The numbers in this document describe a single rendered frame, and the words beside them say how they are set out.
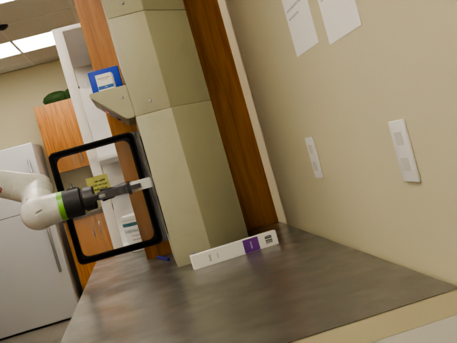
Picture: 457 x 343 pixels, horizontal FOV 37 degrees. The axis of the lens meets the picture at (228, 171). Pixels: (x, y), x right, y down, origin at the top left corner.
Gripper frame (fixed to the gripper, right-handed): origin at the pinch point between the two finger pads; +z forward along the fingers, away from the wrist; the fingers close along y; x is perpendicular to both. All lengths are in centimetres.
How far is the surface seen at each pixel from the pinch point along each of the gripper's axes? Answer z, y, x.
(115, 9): 5, -14, -53
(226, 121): 33.6, 22.8, -13.0
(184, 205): 9.2, -14.2, 9.4
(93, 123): -16, 129, -32
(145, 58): 9.8, -14.0, -36.2
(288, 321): 16, -107, 26
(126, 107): 0.3, -14.0, -23.7
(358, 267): 37, -84, 26
